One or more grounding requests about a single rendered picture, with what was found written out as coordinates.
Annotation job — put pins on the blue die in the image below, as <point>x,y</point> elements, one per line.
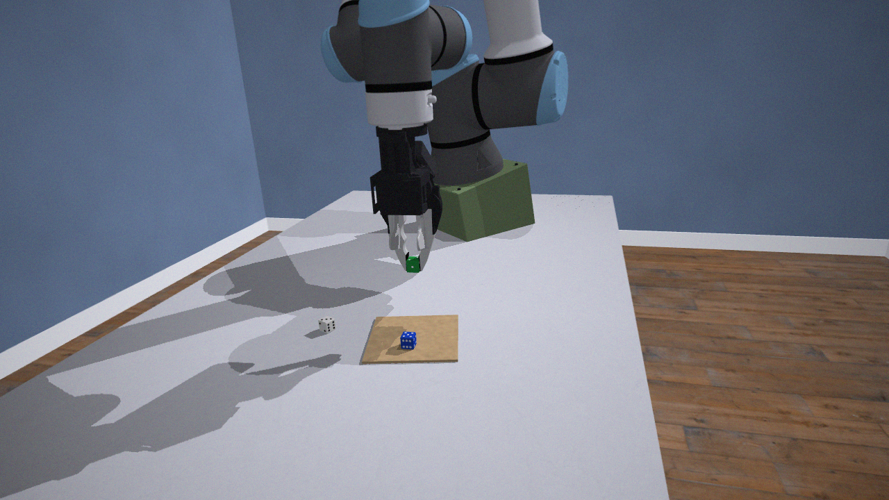
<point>408,340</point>

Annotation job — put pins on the tan mat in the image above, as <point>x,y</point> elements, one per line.
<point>437,340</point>

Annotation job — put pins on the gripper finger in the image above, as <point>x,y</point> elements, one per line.
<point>428,225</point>
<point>397,240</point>

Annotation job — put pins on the white die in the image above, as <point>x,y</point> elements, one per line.
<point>327,324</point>

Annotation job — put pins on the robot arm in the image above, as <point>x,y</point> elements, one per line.
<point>415,73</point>

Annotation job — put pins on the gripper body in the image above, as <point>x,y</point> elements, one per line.
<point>400,187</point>

